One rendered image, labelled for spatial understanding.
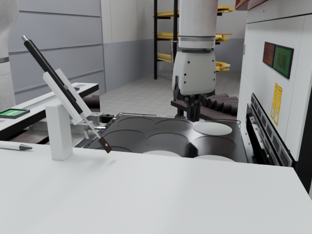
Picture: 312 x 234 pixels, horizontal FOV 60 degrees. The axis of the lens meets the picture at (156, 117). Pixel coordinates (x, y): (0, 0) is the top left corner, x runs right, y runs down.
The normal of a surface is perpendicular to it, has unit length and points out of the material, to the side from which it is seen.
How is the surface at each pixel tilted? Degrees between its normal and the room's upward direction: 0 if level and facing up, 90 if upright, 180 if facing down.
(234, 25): 90
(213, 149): 0
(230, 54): 90
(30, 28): 90
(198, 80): 94
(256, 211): 0
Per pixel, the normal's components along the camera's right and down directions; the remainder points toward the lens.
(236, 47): -0.35, 0.29
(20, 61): 0.94, 0.11
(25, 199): 0.00, -0.95
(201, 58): 0.41, 0.29
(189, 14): -0.56, 0.25
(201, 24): 0.05, 0.31
